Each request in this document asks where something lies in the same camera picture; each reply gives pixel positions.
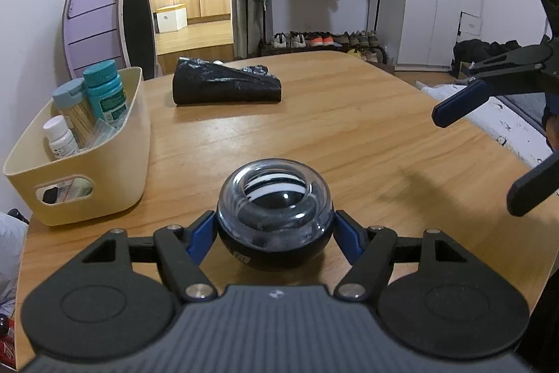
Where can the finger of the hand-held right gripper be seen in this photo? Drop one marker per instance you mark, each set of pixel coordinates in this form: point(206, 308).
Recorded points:
point(530, 191)
point(458, 104)

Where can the purple cat exercise wheel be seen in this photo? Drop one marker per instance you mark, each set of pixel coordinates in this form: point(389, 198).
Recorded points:
point(91, 28)

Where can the black gyro ball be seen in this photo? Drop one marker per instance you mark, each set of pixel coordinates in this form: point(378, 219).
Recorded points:
point(275, 220)

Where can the teal medicine bottle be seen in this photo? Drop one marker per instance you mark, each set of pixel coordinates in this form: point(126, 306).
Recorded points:
point(107, 97)

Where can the toothpick jar with blue-grey lid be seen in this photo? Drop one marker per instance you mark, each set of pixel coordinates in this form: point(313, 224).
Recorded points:
point(76, 106)

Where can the red carton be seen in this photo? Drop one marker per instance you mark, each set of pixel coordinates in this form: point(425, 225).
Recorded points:
point(6, 346)

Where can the row of shoes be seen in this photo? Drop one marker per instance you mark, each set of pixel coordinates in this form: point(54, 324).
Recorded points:
point(323, 39)

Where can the small white bottle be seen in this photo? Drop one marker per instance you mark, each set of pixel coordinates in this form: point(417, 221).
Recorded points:
point(61, 139)

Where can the black garbage bag roll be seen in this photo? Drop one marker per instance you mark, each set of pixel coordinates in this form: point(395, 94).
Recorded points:
point(222, 87)

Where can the white plastic bag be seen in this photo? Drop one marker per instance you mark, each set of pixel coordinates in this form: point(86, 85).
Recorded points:
point(11, 259)

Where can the white bedding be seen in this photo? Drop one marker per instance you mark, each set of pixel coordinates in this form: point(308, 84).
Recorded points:
point(502, 128)

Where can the white box with yellow lid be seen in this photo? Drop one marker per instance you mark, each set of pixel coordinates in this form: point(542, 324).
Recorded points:
point(171, 20)

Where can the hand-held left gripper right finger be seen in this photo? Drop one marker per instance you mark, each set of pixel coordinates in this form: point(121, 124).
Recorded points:
point(349, 235)

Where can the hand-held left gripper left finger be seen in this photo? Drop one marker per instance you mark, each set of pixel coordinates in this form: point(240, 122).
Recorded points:
point(201, 234)

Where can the cream plastic basket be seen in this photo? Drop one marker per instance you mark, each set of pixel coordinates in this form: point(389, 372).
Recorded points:
point(109, 176)

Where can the clear plastic zip bag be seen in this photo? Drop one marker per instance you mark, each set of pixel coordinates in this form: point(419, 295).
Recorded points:
point(99, 132)

